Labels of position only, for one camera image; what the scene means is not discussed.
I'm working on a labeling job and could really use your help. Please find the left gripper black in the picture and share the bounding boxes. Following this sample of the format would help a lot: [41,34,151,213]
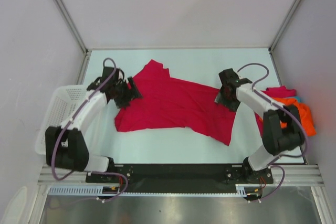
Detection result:
[112,77,143,109]

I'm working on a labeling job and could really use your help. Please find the crimson red t shirt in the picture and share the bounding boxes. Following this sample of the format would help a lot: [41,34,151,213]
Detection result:
[114,60,236,146]

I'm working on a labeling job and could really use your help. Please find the white perforated plastic basket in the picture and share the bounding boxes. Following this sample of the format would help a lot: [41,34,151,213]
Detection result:
[35,85,86,155]

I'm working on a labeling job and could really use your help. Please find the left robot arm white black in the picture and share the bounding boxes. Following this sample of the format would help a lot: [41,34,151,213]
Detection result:
[45,67,142,182]

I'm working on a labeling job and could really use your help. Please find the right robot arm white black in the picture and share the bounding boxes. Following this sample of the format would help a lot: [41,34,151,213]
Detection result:
[215,68,307,183]

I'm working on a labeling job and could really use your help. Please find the folded magenta t shirt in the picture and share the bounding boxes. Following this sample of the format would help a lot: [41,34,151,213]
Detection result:
[255,86,297,136]

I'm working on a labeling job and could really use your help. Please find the folded teal t shirt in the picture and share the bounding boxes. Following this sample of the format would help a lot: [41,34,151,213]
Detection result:
[293,96,302,103]

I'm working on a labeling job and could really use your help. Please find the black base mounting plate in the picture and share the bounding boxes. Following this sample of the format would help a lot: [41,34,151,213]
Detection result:
[86,163,274,194]

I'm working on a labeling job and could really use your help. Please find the folded orange t shirt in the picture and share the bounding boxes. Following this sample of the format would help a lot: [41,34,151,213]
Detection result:
[274,97,317,136]

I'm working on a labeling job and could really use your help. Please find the white slotted cable duct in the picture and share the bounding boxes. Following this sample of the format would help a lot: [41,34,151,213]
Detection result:
[49,185,247,198]

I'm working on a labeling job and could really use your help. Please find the aluminium extrusion rail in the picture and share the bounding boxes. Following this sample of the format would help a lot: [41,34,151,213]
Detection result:
[37,165,324,187]

